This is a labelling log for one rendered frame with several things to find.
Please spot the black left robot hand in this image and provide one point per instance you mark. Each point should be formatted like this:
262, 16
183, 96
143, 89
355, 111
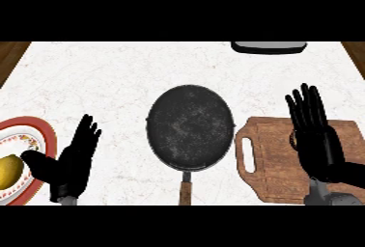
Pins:
72, 160

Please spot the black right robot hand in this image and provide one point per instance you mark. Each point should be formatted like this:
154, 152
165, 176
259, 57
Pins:
317, 144

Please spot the wooden cutting board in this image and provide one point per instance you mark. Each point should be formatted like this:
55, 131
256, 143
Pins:
271, 160

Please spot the dark grey appliance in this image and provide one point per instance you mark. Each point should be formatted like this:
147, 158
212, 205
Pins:
268, 47

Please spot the yellow lemon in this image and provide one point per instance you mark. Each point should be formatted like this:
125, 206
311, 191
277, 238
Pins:
10, 170

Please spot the red rimmed patterned plate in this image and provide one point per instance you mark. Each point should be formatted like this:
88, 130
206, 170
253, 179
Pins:
44, 135

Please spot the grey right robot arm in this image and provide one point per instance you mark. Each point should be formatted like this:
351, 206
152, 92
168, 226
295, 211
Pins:
326, 196

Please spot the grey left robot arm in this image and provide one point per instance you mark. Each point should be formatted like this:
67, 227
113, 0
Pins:
69, 201

